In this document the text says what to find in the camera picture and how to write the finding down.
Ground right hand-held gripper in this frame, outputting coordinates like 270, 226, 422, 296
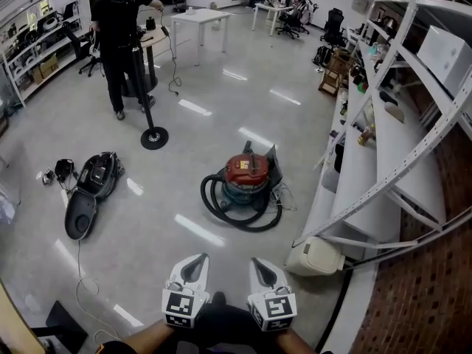
247, 257, 298, 332

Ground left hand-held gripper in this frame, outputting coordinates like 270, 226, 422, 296
162, 253, 211, 328

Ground person's right forearm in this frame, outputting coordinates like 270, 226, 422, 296
274, 326, 318, 354

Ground person's left forearm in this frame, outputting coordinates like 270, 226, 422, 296
123, 319, 176, 354

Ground cream lidded bin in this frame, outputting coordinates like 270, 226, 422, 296
284, 236, 347, 277

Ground person's black trousers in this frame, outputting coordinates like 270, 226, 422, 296
173, 304, 288, 354

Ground person's black shirt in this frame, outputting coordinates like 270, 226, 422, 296
94, 339, 138, 354

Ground dark grey box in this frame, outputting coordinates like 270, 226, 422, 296
263, 144, 284, 190

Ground grey round bin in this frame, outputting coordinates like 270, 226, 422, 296
321, 166, 342, 194

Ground white metal shelving unit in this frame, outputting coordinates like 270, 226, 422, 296
291, 0, 472, 252

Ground black floor stand base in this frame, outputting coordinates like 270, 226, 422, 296
31, 299, 89, 352

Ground black coat stand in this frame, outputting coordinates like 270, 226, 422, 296
123, 0, 170, 150

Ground open black hard-shell backpack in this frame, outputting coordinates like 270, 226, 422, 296
64, 151, 125, 241

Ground black bin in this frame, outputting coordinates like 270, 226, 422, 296
333, 144, 346, 173

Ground black headset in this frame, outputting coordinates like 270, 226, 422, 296
54, 158, 77, 186

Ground amber drink bottle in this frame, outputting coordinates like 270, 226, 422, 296
356, 122, 377, 146

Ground beige rounded object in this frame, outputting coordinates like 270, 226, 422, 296
383, 101, 406, 123

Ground black oval pouch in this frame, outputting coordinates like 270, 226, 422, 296
378, 90, 400, 107

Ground black soft backpack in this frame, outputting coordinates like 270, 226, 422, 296
312, 44, 335, 68

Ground round wooden table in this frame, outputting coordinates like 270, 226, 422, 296
121, 24, 167, 98

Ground cardboard box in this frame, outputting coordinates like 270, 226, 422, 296
32, 53, 60, 84

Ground white rectangular table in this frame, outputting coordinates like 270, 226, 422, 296
170, 7, 232, 68
252, 1, 294, 37

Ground black office chair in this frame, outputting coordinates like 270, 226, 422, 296
319, 7, 348, 48
275, 0, 315, 40
62, 20, 106, 77

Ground white equipment shelving unit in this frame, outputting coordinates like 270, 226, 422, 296
0, 0, 84, 108

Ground white cabinet box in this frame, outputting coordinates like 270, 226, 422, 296
416, 24, 472, 96

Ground red vacuum cleaner with hose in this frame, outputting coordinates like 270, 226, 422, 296
201, 173, 283, 232

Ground tangled white cables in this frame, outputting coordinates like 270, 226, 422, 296
271, 181, 298, 212

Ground white floor cable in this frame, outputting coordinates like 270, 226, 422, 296
74, 238, 123, 343

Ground wooden frame stool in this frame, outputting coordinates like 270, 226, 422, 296
319, 48, 351, 97

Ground black power cable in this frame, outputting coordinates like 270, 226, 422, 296
158, 7, 182, 97

